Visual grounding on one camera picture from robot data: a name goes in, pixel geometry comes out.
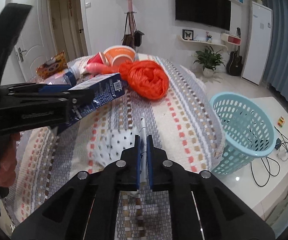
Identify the pink yogurt drink bottle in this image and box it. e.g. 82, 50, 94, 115
68, 61, 89, 80

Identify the pink coat rack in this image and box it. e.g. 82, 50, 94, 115
126, 0, 135, 49

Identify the white light switch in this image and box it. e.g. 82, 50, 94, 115
85, 2, 91, 8

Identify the brown hanging bag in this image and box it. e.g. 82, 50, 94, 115
122, 12, 133, 48

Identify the white refrigerator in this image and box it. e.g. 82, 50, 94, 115
242, 2, 273, 85

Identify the framed butterfly picture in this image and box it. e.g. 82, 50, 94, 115
182, 29, 194, 41

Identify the clear blue-capped plastic bottle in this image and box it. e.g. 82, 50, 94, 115
43, 72, 77, 86

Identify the white door with handle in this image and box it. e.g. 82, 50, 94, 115
11, 0, 51, 81

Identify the orange plastic bag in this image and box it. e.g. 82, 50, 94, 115
118, 60, 169, 100

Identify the black cable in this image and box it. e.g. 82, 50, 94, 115
250, 126, 288, 188

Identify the blue white milk carton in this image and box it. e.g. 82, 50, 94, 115
57, 73, 125, 134

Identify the white red wall box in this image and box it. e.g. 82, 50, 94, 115
221, 33, 241, 46

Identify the orange panda snack packet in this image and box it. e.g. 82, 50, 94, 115
36, 51, 67, 80

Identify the white low coffee table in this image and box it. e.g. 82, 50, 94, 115
210, 92, 288, 209

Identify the black hanging bag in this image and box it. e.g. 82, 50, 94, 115
134, 30, 145, 47

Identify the white polka-dot paper wrapper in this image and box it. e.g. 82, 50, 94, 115
92, 114, 147, 167

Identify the green potted plant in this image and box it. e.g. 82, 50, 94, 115
194, 46, 224, 78

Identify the pink tissue packet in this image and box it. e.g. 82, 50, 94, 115
85, 62, 113, 75

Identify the striped woven tablecloth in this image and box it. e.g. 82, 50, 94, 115
4, 57, 225, 226

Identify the orange soymilk paper cup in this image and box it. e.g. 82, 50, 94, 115
104, 45, 136, 66

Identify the black acoustic guitar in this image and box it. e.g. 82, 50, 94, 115
226, 27, 243, 76

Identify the white curved wall shelf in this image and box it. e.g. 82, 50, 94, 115
177, 35, 228, 50

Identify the red white paper cup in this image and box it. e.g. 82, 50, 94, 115
87, 51, 107, 65

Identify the person's left hand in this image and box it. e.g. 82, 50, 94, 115
0, 133, 21, 187

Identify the colourful puzzle cube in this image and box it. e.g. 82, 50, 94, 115
277, 116, 285, 127

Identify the light blue plastic basket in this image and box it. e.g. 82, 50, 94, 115
210, 92, 277, 176

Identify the black wall television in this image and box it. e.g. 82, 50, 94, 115
175, 0, 231, 31

